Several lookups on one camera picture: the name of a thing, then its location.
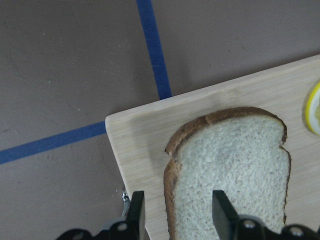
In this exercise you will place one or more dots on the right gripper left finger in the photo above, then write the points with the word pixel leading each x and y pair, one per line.
pixel 136 217

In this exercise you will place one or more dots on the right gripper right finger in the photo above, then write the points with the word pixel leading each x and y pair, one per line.
pixel 224 215

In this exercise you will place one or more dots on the white bread slice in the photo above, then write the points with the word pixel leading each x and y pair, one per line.
pixel 237 150

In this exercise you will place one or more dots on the bamboo cutting board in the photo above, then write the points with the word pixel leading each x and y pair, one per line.
pixel 139 137

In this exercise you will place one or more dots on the lemon slice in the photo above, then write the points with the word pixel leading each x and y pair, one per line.
pixel 311 111

